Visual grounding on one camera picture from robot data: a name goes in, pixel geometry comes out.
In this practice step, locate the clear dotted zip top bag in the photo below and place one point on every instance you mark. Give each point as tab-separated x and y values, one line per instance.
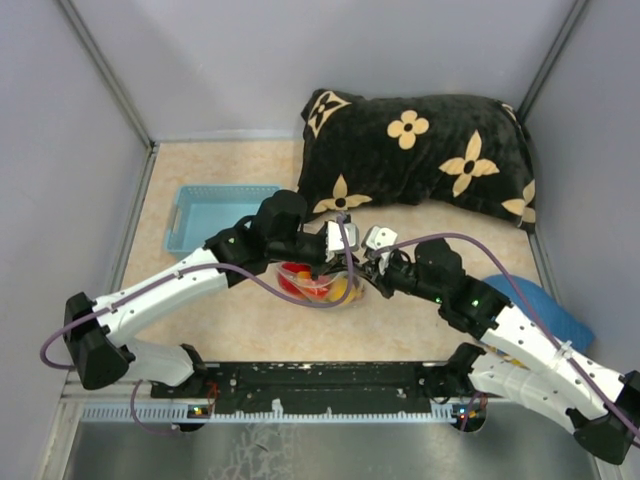
337	267

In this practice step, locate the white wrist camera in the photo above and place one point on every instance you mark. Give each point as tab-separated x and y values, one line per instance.
378	242
342	236

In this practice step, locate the black pillow with cream flowers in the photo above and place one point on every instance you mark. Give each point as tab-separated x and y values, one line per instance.
468	151

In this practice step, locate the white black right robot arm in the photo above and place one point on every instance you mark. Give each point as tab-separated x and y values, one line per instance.
515	356

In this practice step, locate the red yellow toy pepper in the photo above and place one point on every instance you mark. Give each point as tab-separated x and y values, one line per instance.
296	280

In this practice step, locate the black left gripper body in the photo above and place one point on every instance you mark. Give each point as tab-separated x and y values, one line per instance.
304	247

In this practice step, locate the light blue plastic basket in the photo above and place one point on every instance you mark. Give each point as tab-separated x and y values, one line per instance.
199	211

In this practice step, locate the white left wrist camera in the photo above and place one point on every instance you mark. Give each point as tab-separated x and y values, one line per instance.
342	236

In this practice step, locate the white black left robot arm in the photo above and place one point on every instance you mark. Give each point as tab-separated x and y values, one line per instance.
101	336

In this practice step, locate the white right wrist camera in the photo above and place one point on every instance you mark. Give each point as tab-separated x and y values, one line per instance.
378	242

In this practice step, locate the white slotted cable duct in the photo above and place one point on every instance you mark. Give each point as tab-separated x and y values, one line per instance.
193	413

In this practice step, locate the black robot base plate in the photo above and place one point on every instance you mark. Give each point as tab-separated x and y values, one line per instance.
316	388

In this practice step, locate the blue cloth bag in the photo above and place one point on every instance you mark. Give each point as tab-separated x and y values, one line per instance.
559	321

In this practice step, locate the yellow orange toy fruit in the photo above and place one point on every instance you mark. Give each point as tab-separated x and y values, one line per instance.
339	289

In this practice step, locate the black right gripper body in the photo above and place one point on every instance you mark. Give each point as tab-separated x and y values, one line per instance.
402	275

